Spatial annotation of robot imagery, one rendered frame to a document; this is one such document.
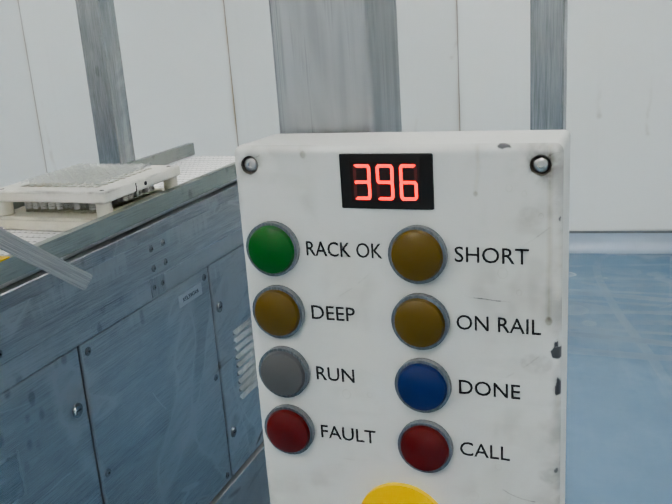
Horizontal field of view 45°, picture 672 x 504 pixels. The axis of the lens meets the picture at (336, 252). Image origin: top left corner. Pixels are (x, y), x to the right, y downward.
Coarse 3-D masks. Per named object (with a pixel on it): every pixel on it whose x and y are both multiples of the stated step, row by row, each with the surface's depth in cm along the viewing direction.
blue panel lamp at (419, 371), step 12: (408, 372) 43; (420, 372) 42; (432, 372) 42; (408, 384) 43; (420, 384) 42; (432, 384) 42; (444, 384) 42; (408, 396) 43; (420, 396) 43; (432, 396) 42; (444, 396) 42; (420, 408) 43; (432, 408) 43
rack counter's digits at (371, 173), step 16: (352, 176) 41; (368, 176) 41; (384, 176) 40; (400, 176) 40; (416, 176) 40; (352, 192) 41; (368, 192) 41; (384, 192) 41; (400, 192) 40; (416, 192) 40
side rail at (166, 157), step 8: (184, 144) 209; (192, 144) 211; (160, 152) 199; (168, 152) 201; (176, 152) 204; (184, 152) 208; (192, 152) 211; (136, 160) 190; (144, 160) 191; (152, 160) 194; (160, 160) 197; (168, 160) 201; (176, 160) 204; (16, 208) 153
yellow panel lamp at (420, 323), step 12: (408, 300) 42; (420, 300) 41; (396, 312) 42; (408, 312) 42; (420, 312) 41; (432, 312) 41; (396, 324) 42; (408, 324) 42; (420, 324) 41; (432, 324) 41; (444, 324) 41; (408, 336) 42; (420, 336) 42; (432, 336) 41
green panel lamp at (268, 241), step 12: (264, 228) 43; (276, 228) 43; (252, 240) 44; (264, 240) 43; (276, 240) 43; (288, 240) 43; (252, 252) 44; (264, 252) 43; (276, 252) 43; (288, 252) 43; (264, 264) 44; (276, 264) 43; (288, 264) 43
